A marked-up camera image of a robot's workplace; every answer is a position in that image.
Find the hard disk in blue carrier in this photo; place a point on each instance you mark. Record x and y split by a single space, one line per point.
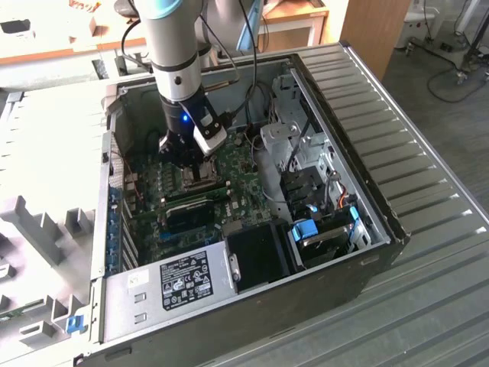
305 229

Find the white machine base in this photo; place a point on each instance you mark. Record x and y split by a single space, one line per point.
414 23

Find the small wooden table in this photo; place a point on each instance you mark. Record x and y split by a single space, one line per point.
294 15

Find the black wheeled stand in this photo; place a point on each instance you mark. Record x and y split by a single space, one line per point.
470 53

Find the black plastic disk bay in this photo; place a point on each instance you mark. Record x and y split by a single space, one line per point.
302 187

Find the brown cardboard box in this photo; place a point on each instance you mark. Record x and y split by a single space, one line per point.
92 26

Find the green motherboard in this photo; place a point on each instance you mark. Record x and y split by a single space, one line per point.
248 191

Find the silver power supply unit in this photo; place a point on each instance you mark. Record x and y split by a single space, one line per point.
122 306

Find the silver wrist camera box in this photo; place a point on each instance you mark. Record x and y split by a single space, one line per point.
212 139

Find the green RAM stick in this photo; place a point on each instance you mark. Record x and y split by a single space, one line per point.
195 195
19 310

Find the brown wooden cabinet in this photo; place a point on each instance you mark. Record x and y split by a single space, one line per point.
370 30

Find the round coin battery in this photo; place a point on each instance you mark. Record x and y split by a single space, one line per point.
239 141

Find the grey parts rack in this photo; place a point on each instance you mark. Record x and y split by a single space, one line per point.
42 233

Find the round dark grey object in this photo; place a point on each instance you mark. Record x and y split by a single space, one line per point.
122 7

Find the black desk device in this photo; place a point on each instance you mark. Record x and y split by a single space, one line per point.
15 26

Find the silver CPU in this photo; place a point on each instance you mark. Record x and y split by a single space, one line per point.
207 172

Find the finned chipset heatsink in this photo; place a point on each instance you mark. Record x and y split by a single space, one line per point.
189 219

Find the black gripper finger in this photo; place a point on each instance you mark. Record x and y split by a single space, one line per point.
197 171

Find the silver metal drive cage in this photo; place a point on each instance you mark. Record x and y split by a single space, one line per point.
275 141

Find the light wooden desk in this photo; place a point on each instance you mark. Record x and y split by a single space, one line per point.
46 42

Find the blue plastic clip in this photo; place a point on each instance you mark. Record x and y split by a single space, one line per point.
74 324

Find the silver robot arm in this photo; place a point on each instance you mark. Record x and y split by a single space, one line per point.
168 46

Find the CPU socket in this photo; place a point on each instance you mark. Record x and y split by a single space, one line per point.
198 186

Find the red printed packet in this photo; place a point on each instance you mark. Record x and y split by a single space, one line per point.
86 4

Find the black plastic fan shroud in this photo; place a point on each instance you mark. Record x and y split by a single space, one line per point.
256 252

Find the black PC case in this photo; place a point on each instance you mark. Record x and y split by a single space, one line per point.
267 321

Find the blue expansion slot retainer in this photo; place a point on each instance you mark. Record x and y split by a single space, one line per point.
114 229

